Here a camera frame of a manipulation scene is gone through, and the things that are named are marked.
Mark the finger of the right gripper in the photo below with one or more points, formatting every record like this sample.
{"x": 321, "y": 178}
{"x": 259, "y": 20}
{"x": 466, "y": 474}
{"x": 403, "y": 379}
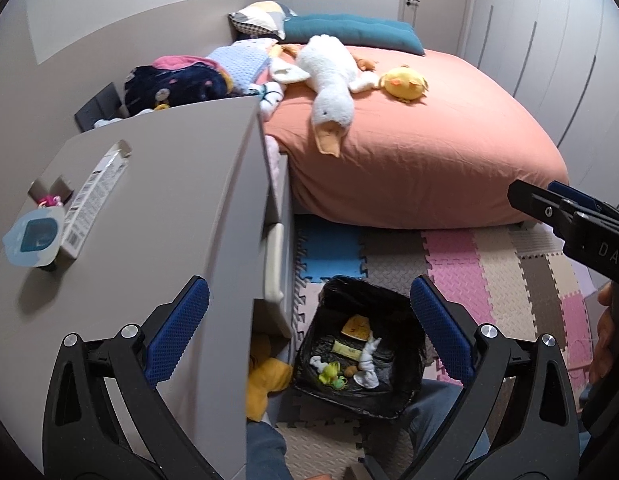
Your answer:
{"x": 588, "y": 238}
{"x": 584, "y": 200}

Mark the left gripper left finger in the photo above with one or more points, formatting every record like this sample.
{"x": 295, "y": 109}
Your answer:
{"x": 104, "y": 416}

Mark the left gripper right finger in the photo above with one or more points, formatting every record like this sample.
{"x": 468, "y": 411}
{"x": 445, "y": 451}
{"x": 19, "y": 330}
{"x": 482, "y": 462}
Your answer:
{"x": 515, "y": 417}

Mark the white cloth towel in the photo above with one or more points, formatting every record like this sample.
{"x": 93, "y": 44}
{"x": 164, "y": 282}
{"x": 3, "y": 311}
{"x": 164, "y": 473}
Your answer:
{"x": 366, "y": 377}

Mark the yellow plastic wrapper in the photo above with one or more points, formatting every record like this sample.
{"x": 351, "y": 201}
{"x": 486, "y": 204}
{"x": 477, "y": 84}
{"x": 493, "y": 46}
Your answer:
{"x": 352, "y": 338}

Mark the yellow plastic toy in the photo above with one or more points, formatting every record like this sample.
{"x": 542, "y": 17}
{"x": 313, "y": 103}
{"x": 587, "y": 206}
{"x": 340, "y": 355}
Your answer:
{"x": 332, "y": 377}

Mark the light blue lidded cup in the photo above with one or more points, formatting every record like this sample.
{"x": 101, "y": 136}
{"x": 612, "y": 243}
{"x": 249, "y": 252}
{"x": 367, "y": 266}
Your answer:
{"x": 34, "y": 239}

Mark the white barcode paper box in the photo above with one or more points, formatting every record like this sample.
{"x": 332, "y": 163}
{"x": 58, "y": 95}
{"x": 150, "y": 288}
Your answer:
{"x": 82, "y": 213}

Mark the brown round nut ball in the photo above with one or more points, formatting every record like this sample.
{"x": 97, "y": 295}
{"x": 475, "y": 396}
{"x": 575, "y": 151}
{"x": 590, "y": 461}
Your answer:
{"x": 350, "y": 371}

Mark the black trash bin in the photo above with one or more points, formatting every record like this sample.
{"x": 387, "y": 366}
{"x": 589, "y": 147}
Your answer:
{"x": 399, "y": 359}

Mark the person right hand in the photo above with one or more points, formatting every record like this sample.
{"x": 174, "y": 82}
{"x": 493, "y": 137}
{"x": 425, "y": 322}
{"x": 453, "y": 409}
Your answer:
{"x": 602, "y": 357}

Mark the colourful foam floor mat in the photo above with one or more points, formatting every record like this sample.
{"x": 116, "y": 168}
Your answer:
{"x": 514, "y": 276}

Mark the orange covered bed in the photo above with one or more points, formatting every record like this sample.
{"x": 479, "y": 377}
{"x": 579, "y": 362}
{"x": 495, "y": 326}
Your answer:
{"x": 444, "y": 162}

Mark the white wardrobe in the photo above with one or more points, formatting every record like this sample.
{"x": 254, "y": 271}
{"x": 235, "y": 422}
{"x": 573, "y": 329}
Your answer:
{"x": 560, "y": 60}

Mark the yellow chick plush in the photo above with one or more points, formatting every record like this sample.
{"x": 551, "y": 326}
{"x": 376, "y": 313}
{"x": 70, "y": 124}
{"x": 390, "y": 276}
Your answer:
{"x": 404, "y": 84}

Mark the yellow star plush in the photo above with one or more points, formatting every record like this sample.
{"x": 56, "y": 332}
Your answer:
{"x": 266, "y": 374}

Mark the room door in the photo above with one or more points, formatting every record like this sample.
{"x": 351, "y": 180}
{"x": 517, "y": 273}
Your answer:
{"x": 440, "y": 24}

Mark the pink small toy figure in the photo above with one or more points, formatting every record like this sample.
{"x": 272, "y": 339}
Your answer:
{"x": 50, "y": 201}

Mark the teal long pillow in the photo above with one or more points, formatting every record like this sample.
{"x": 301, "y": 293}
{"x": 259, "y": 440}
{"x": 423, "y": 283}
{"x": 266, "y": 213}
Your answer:
{"x": 354, "y": 30}

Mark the white goose plush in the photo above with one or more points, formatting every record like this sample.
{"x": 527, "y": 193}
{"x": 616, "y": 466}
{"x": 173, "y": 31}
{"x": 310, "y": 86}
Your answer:
{"x": 335, "y": 74}

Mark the pink fluffy cloth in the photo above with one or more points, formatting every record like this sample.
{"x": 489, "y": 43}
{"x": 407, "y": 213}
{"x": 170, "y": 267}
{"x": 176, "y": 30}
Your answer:
{"x": 273, "y": 159}

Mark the white small plush doll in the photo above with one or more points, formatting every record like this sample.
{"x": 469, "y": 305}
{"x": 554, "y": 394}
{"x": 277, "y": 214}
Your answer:
{"x": 271, "y": 95}

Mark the light blue knitted blanket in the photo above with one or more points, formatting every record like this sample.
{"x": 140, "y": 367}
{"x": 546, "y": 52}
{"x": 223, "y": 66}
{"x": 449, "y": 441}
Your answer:
{"x": 244, "y": 61}

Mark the checkered white pillow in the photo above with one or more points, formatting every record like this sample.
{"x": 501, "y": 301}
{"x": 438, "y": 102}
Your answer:
{"x": 262, "y": 19}

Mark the navy blue patterned blanket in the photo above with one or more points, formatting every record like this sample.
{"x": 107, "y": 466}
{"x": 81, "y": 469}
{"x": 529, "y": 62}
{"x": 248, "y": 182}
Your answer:
{"x": 147, "y": 87}

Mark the pink garment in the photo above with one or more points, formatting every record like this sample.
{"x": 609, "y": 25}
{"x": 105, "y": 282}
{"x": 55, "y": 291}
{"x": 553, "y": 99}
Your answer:
{"x": 180, "y": 62}

